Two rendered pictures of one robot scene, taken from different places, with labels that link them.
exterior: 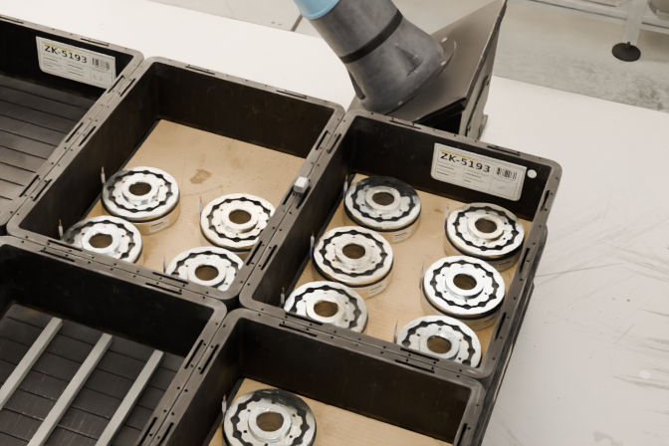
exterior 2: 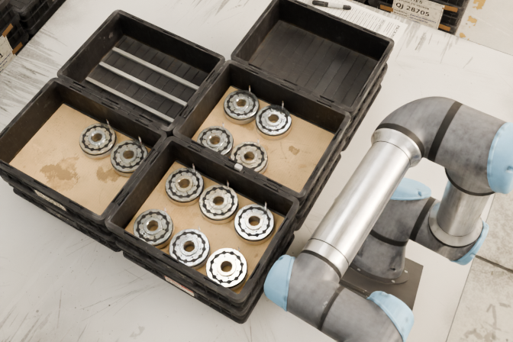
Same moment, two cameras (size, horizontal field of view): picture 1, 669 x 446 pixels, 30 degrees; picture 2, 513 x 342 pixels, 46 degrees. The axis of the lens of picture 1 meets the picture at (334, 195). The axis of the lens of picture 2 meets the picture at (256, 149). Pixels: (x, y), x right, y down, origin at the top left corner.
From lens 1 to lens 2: 1.59 m
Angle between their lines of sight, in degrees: 61
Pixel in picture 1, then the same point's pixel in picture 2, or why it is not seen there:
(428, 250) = (227, 243)
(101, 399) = (166, 108)
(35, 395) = (172, 87)
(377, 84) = not seen: hidden behind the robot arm
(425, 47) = (369, 259)
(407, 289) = (203, 228)
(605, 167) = not seen: outside the picture
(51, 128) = (334, 92)
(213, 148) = (314, 157)
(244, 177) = (291, 169)
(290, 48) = not seen: hidden behind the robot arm
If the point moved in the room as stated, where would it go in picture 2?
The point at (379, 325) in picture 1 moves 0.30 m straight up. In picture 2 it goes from (182, 212) to (167, 156)
